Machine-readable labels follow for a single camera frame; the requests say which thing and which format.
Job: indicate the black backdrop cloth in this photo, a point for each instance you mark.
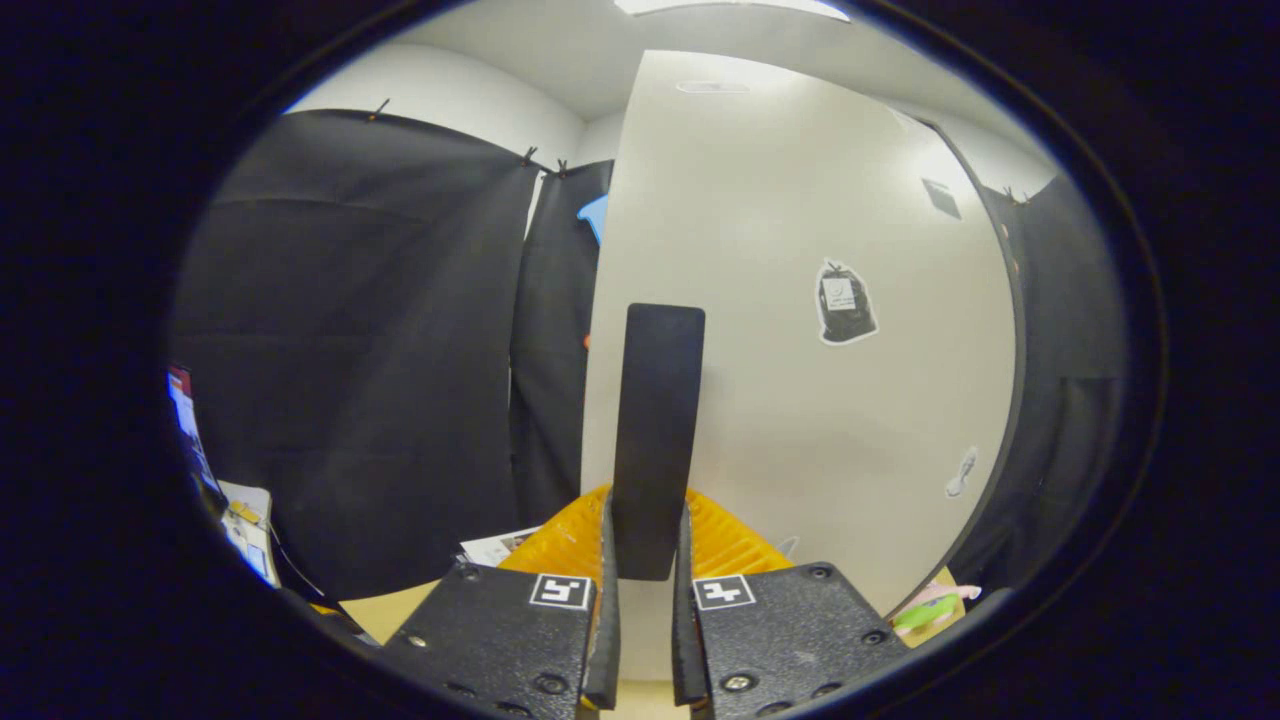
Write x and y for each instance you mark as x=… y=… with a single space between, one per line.
x=380 y=350

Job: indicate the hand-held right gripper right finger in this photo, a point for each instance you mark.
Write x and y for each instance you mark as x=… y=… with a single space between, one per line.
x=685 y=630

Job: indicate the beige cabinet door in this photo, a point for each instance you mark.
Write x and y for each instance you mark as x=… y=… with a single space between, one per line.
x=800 y=430

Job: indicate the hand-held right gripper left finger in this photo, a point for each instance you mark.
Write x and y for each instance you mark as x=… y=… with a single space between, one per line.
x=603 y=620

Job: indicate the computer monitor screen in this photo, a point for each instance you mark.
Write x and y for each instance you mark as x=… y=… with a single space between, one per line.
x=190 y=425

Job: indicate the white book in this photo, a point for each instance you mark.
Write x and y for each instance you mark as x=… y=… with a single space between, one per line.
x=495 y=547

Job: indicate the pink and green plush toy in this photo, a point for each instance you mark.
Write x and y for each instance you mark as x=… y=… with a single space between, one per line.
x=920 y=612

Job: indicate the long ceiling light panel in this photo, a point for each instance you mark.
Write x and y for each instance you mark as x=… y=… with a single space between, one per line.
x=730 y=5

